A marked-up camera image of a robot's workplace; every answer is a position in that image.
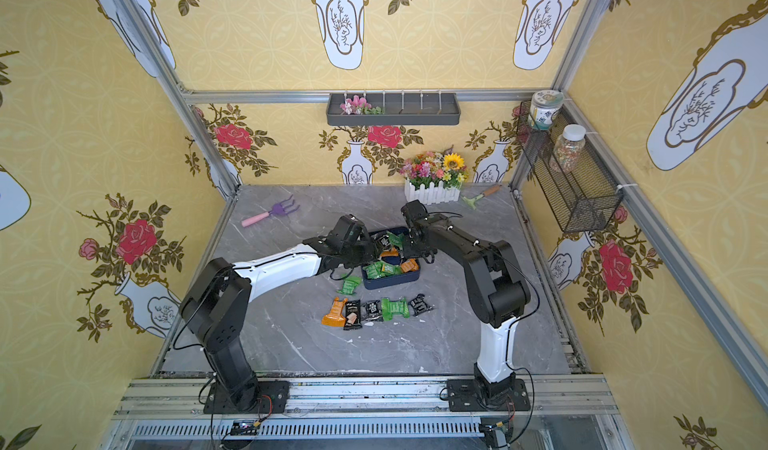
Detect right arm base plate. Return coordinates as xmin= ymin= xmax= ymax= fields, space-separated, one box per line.
xmin=444 ymin=377 xmax=531 ymax=412

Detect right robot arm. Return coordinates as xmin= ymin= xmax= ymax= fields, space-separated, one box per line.
xmin=401 ymin=200 xmax=533 ymax=395

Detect dark blue storage box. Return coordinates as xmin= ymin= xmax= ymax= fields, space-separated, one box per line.
xmin=361 ymin=227 xmax=421 ymax=290

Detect pink purple toy rake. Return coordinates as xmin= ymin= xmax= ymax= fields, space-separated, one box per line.
xmin=241 ymin=197 xmax=300 ymax=228

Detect black cookie packet with picture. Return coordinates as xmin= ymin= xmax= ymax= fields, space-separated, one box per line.
xmin=343 ymin=300 xmax=362 ymax=331

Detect clear jar white lid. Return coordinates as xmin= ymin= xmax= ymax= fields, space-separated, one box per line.
xmin=550 ymin=124 xmax=586 ymax=174

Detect grey wall shelf tray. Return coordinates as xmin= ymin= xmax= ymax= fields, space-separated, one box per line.
xmin=326 ymin=91 xmax=462 ymax=127

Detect orange cookie packet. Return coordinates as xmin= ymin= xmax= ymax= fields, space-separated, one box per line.
xmin=321 ymin=298 xmax=348 ymax=328

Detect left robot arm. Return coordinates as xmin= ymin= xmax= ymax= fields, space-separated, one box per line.
xmin=179 ymin=215 xmax=383 ymax=412

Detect pink flowers on shelf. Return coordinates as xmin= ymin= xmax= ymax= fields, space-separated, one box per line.
xmin=339 ymin=95 xmax=383 ymax=115

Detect green cookie packet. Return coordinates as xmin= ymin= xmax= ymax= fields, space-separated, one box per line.
xmin=381 ymin=298 xmax=410 ymax=321
xmin=337 ymin=276 xmax=363 ymax=296

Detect black wire mesh basket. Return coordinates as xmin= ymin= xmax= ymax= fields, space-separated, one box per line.
xmin=509 ymin=101 xmax=624 ymax=233

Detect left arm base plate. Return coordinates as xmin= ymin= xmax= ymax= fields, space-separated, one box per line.
xmin=203 ymin=381 xmax=290 ymax=415

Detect small circuit board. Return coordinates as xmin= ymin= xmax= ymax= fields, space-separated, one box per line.
xmin=229 ymin=420 xmax=261 ymax=437

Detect green toy shovel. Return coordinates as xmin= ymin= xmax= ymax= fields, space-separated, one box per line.
xmin=461 ymin=185 xmax=502 ymax=210

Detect flowers in white fence planter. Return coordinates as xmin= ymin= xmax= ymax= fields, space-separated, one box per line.
xmin=399 ymin=151 xmax=468 ymax=205

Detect patterned jar white lid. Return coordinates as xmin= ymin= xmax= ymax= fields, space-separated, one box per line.
xmin=528 ymin=90 xmax=565 ymax=131

